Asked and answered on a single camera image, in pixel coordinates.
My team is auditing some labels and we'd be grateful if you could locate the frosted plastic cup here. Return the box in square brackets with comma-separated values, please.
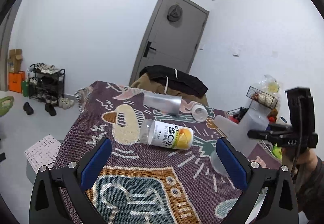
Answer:
[214, 108, 269, 157]
[143, 92, 182, 115]

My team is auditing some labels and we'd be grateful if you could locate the frosted cup with cartoon print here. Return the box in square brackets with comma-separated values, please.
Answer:
[210, 150, 228, 177]

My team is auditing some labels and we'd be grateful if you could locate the small clear plastic cup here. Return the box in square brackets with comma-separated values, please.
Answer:
[191, 104, 208, 123]

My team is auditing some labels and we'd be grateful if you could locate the white vitamin drink cup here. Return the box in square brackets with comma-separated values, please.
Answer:
[138, 119, 194, 150]

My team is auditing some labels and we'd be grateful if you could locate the person's right hand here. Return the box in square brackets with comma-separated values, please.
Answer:
[281, 147, 318, 178]

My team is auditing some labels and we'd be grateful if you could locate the white tape roll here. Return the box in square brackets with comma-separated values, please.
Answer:
[276, 115, 290, 125]

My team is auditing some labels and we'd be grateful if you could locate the white tiled box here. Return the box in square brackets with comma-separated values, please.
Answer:
[24, 135, 61, 173]

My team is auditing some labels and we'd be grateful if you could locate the clear plastic bag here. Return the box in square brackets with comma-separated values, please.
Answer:
[256, 74, 280, 96]

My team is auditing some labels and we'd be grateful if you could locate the black shoe on floor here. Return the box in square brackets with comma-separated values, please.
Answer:
[45, 103, 56, 116]
[23, 102, 34, 115]

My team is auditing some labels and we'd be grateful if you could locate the green slipper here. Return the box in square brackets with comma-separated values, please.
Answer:
[0, 96, 14, 117]

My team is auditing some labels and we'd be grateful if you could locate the patterned purple woven blanket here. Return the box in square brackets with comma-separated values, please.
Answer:
[54, 81, 241, 223]

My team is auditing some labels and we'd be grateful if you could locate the black shoe rack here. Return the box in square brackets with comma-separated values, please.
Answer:
[27, 63, 66, 106]

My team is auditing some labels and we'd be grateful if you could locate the orange box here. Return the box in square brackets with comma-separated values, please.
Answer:
[8, 71, 25, 93]

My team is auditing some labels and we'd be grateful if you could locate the black jacket on chair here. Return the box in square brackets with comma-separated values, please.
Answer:
[140, 65, 208, 98]

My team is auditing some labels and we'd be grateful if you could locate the cardboard box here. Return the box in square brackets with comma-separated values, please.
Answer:
[8, 49, 22, 73]

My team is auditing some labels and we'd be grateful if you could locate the grey door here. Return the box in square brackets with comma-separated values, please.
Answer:
[129, 0, 209, 84]

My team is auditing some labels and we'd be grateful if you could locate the grey hat on door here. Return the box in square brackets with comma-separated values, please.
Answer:
[167, 4, 183, 23]

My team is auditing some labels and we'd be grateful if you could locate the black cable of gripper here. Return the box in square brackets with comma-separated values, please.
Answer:
[290, 96, 313, 184]

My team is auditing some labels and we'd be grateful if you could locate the black wire wall basket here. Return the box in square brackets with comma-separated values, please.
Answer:
[247, 86, 278, 109]

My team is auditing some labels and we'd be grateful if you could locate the black door handle lock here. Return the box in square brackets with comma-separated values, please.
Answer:
[143, 41, 156, 58]

